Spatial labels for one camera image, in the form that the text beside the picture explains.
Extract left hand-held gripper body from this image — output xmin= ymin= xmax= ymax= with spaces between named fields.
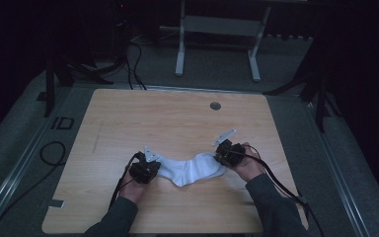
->
xmin=128 ymin=145 xmax=162 ymax=185

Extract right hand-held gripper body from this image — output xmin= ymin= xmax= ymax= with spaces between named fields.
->
xmin=211 ymin=128 xmax=247 ymax=168

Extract person's right hand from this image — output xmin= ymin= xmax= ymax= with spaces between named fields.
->
xmin=232 ymin=141 xmax=266 ymax=183

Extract person's left hand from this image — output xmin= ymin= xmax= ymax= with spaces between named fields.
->
xmin=118 ymin=166 xmax=150 ymax=205

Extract black stand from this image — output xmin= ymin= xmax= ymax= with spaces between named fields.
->
xmin=36 ymin=55 xmax=114 ymax=119
xmin=263 ymin=58 xmax=343 ymax=133

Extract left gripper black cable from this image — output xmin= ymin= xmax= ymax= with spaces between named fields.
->
xmin=109 ymin=151 xmax=146 ymax=209

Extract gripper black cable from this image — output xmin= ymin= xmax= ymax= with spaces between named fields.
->
xmin=109 ymin=151 xmax=146 ymax=209
xmin=242 ymin=143 xmax=325 ymax=237

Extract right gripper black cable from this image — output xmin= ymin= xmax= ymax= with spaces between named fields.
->
xmin=242 ymin=143 xmax=325 ymax=237

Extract black looped floor cable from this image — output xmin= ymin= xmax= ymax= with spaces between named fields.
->
xmin=0 ymin=141 xmax=67 ymax=237

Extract black cables bundle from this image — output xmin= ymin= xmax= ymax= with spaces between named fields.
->
xmin=93 ymin=36 xmax=148 ymax=91

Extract metal floor rail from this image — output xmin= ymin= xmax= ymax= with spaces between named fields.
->
xmin=0 ymin=108 xmax=58 ymax=237
xmin=304 ymin=102 xmax=373 ymax=237

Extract white metal table frame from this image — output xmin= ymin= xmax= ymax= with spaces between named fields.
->
xmin=175 ymin=0 xmax=272 ymax=83

